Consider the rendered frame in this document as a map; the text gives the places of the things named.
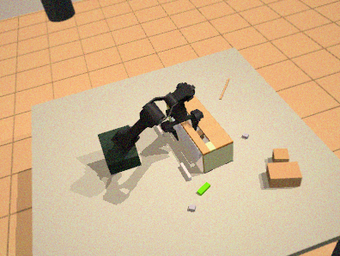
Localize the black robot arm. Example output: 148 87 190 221
111 82 195 155

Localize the small green block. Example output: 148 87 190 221
197 182 210 196

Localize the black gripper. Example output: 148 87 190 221
161 106 203 141

